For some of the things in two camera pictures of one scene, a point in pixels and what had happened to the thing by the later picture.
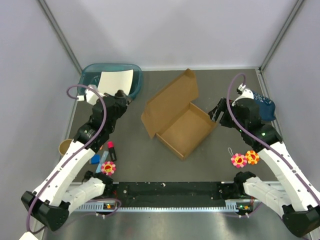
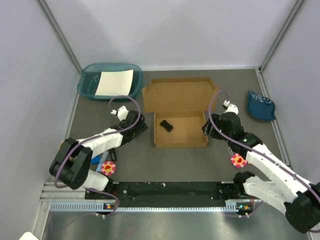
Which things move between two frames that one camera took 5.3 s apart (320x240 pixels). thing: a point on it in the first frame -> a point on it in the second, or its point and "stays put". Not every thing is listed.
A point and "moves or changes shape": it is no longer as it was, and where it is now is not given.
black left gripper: [122, 103] -> [142, 127]
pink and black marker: [110, 145] stays put
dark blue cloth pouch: [265, 106] stays put
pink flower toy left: [108, 168] stays put
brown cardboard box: [178, 124] moves or changes shape
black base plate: [175, 193] stays put
